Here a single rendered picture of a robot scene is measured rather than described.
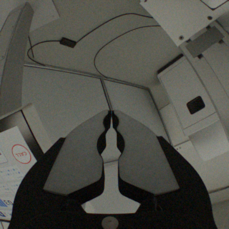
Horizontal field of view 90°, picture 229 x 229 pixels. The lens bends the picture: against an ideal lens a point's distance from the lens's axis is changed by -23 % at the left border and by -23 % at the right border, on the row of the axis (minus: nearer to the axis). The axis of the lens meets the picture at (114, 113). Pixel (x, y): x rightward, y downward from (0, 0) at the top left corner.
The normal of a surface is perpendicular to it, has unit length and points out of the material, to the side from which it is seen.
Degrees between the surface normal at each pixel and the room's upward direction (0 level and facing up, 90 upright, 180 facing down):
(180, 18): 90
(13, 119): 50
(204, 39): 90
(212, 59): 90
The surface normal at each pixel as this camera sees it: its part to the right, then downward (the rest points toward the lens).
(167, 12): -0.69, -0.07
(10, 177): 0.10, 0.32
